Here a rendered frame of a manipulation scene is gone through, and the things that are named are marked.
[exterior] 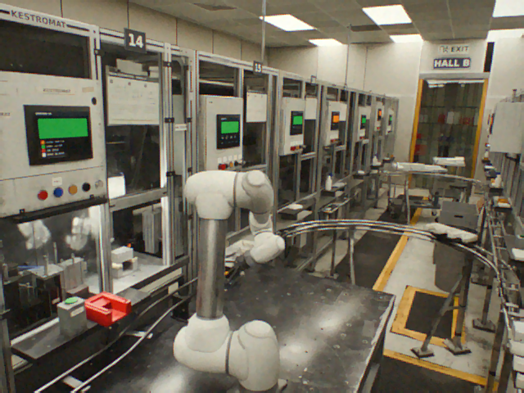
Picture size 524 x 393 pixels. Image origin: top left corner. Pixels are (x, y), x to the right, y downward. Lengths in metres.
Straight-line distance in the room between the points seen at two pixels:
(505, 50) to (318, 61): 3.97
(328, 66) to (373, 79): 1.16
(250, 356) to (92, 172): 0.93
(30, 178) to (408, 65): 8.87
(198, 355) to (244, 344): 0.18
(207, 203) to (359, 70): 8.71
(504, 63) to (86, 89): 8.78
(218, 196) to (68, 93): 0.66
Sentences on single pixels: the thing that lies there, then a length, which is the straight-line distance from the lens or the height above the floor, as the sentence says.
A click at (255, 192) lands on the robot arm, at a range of 1.37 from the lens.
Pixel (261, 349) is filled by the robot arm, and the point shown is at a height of 0.91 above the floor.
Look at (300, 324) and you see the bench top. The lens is 2.08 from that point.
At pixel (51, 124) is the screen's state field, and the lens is 1.54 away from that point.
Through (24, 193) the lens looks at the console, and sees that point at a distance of 1.54.
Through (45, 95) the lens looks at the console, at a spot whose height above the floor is 1.76.
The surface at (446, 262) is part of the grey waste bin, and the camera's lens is 4.31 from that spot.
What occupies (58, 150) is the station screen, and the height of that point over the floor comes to 1.58.
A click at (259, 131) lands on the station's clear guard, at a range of 2.85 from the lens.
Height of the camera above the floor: 1.74
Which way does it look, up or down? 13 degrees down
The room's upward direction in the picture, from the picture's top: 2 degrees clockwise
